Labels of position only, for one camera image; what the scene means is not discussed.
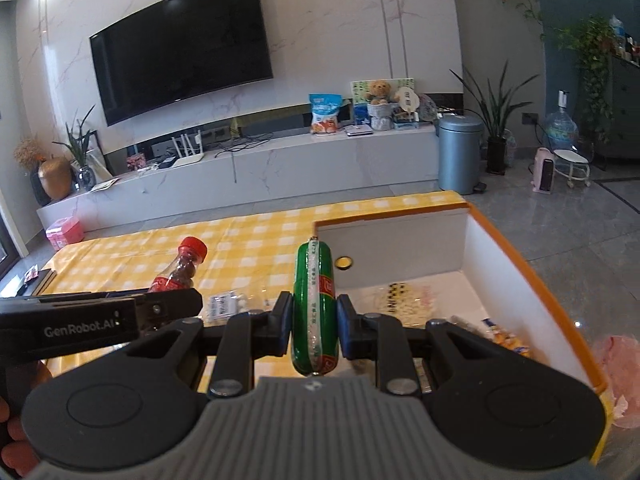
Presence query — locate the black cable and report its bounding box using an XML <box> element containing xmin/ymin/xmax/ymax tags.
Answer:
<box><xmin>215</xmin><ymin>132</ymin><xmax>275</xmax><ymax>183</ymax></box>

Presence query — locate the blue snack bag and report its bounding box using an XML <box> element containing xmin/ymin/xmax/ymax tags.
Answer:
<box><xmin>308</xmin><ymin>93</ymin><xmax>343</xmax><ymax>136</ymax></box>

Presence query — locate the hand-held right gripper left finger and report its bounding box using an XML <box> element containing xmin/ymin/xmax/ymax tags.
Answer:
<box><xmin>125</xmin><ymin>291</ymin><xmax>295</xmax><ymax>400</ymax></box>

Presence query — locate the pink box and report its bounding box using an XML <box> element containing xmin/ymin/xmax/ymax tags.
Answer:
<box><xmin>46</xmin><ymin>216</ymin><xmax>85</xmax><ymax>251</ymax></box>

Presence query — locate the white round stool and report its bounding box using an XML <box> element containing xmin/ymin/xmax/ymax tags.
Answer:
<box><xmin>552</xmin><ymin>149</ymin><xmax>592</xmax><ymax>190</ymax></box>

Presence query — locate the grey-blue trash can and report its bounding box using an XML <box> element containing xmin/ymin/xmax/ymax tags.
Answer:
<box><xmin>436</xmin><ymin>113</ymin><xmax>486</xmax><ymax>196</ymax></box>

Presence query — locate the pink plastic bag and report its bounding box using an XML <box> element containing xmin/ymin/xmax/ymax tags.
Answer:
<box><xmin>590</xmin><ymin>335</ymin><xmax>636</xmax><ymax>428</ymax></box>

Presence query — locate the row of small bottles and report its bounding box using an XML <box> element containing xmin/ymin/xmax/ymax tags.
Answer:
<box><xmin>607</xmin><ymin>15</ymin><xmax>640</xmax><ymax>68</ymax></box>

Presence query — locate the person's left hand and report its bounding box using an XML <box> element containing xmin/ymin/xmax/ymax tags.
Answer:
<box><xmin>0</xmin><ymin>360</ymin><xmax>53</xmax><ymax>480</ymax></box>

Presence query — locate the green sausage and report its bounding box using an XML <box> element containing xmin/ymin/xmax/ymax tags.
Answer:
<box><xmin>291</xmin><ymin>236</ymin><xmax>341</xmax><ymax>377</ymax></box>

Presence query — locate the pink heater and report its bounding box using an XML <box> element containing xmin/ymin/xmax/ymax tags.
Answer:
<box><xmin>531</xmin><ymin>147</ymin><xmax>557</xmax><ymax>195</ymax></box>

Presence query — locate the gold vase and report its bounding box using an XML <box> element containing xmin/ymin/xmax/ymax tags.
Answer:
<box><xmin>37</xmin><ymin>156</ymin><xmax>73</xmax><ymax>202</ymax></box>

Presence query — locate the white marble TV cabinet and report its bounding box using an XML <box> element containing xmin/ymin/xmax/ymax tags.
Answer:
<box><xmin>36</xmin><ymin>122</ymin><xmax>443</xmax><ymax>241</ymax></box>

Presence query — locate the black flat board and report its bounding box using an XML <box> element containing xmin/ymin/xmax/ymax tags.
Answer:
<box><xmin>0</xmin><ymin>267</ymin><xmax>58</xmax><ymax>298</ymax></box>

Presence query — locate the black white checked packet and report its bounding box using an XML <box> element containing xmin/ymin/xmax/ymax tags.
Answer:
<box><xmin>375</xmin><ymin>282</ymin><xmax>436</xmax><ymax>328</ymax></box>

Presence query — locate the black wall television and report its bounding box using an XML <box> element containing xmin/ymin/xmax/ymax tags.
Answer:
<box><xmin>89</xmin><ymin>0</ymin><xmax>275</xmax><ymax>127</ymax></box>

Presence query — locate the round paper fan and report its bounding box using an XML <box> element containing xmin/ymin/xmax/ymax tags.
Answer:
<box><xmin>397</xmin><ymin>86</ymin><xmax>421</xmax><ymax>122</ymax></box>

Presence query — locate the clear snack packet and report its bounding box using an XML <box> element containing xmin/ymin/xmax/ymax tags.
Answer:
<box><xmin>204</xmin><ymin>291</ymin><xmax>250</xmax><ymax>322</ymax></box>

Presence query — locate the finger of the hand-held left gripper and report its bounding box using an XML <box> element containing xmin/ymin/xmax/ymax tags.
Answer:
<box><xmin>134</xmin><ymin>287</ymin><xmax>205</xmax><ymax>334</ymax></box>

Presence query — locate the potted plant in black pot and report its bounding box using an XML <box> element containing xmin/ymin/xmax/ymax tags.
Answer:
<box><xmin>450</xmin><ymin>60</ymin><xmax>541</xmax><ymax>177</ymax></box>

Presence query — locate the blue water jug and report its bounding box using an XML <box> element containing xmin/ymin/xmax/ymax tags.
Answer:
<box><xmin>544</xmin><ymin>90</ymin><xmax>580</xmax><ymax>152</ymax></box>

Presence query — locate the brown teddy bear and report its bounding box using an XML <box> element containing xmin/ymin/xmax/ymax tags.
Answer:
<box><xmin>366</xmin><ymin>80</ymin><xmax>395</xmax><ymax>132</ymax></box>

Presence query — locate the white router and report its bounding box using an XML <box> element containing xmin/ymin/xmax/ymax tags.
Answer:
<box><xmin>170</xmin><ymin>130</ymin><xmax>206</xmax><ymax>168</ymax></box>

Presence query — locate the orange snack packet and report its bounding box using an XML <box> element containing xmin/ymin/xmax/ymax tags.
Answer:
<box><xmin>450</xmin><ymin>315</ymin><xmax>533</xmax><ymax>358</ymax></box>

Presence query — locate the trailing green plant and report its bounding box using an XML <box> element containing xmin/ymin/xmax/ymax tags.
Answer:
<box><xmin>557</xmin><ymin>16</ymin><xmax>618</xmax><ymax>143</ymax></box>

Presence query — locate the green plant in glass vase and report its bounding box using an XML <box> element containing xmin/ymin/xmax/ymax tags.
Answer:
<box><xmin>52</xmin><ymin>105</ymin><xmax>98</xmax><ymax>192</ymax></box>

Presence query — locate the dark vase with dried flowers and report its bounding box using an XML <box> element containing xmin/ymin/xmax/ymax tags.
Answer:
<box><xmin>13</xmin><ymin>137</ymin><xmax>51</xmax><ymax>207</ymax></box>

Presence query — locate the dark grey cabinet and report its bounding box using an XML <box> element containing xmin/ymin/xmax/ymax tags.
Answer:
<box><xmin>590</xmin><ymin>52</ymin><xmax>640</xmax><ymax>181</ymax></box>

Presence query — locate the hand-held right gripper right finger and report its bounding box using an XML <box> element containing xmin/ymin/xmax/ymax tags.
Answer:
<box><xmin>336</xmin><ymin>294</ymin><xmax>501</xmax><ymax>397</ymax></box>

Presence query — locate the green poster board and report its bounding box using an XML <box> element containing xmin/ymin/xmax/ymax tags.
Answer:
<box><xmin>351</xmin><ymin>78</ymin><xmax>415</xmax><ymax>121</ymax></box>

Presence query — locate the small cola bottle red cap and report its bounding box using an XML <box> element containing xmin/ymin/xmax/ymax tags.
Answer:
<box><xmin>146</xmin><ymin>236</ymin><xmax>209</xmax><ymax>295</ymax></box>

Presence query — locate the orange and white storage box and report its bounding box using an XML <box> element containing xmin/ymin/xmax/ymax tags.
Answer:
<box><xmin>311</xmin><ymin>201</ymin><xmax>612</xmax><ymax>466</ymax></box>

